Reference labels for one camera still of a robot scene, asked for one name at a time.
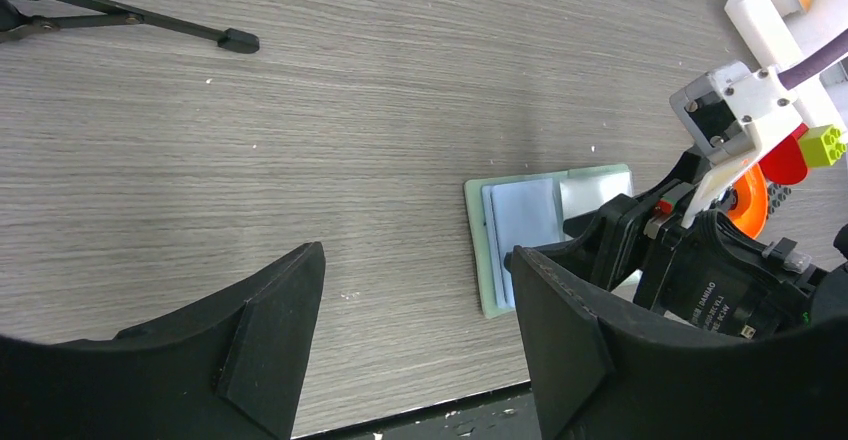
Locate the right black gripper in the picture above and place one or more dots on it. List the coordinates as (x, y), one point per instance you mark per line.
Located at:
(707, 272)

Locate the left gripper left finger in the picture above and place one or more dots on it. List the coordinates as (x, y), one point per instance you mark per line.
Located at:
(228, 366)

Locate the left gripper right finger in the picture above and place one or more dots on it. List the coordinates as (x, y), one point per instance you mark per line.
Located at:
(604, 368)

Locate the green leather card holder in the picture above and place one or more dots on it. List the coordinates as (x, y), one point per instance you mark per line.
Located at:
(529, 210)

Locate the orange curved toy piece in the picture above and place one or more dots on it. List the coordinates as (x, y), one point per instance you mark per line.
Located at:
(749, 209)

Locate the red toy block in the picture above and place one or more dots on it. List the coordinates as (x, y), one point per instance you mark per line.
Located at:
(785, 164)

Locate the green toy block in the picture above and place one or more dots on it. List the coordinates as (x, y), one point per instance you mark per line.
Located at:
(822, 146)

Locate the white two-compartment tray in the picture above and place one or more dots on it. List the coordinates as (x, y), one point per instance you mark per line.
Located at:
(777, 35)

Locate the microphone with black shock mount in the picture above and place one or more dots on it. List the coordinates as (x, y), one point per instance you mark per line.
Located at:
(16, 26)

